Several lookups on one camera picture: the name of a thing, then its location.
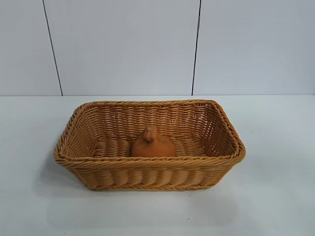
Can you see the orange with stem knob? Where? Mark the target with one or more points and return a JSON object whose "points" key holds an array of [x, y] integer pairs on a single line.
{"points": [[152, 147]]}

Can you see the woven wicker basket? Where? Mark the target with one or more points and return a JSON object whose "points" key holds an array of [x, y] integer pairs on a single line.
{"points": [[147, 174]]}

